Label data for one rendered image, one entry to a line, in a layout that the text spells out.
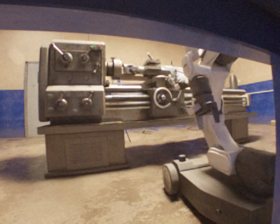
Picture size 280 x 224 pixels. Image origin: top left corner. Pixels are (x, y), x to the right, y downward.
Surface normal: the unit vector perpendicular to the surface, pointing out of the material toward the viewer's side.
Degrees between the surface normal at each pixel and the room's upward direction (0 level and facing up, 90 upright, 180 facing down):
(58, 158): 90
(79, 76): 90
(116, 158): 90
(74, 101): 90
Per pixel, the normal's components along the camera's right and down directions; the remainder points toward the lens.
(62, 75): 0.38, -0.05
